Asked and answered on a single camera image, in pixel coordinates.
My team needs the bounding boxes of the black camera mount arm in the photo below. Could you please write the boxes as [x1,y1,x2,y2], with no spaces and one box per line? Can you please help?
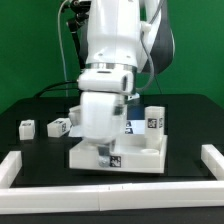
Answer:
[62,0,91,69]

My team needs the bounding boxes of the white square table top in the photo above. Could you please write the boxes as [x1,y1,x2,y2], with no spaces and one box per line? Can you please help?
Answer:
[69,134,167,173]

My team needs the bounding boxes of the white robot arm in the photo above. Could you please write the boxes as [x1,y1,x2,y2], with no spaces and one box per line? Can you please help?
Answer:
[70,0,175,173]

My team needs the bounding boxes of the grey hanging cable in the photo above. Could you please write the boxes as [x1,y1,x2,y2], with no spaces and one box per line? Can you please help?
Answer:
[57,0,70,98]

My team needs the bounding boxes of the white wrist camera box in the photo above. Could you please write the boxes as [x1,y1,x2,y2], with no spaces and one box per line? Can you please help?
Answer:
[78,69,134,95]

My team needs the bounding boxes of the white U-shaped obstacle fence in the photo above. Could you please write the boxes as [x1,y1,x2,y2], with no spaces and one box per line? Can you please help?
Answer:
[0,145,224,214]

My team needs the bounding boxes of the white fiducial marker sheet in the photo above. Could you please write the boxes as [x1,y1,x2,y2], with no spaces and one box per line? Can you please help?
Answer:
[69,120,145,137]

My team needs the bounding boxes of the black cable on table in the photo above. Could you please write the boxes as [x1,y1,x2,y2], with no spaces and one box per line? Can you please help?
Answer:
[33,79,81,99]

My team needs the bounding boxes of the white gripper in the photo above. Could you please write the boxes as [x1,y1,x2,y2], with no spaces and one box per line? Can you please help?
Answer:
[81,92,127,167]

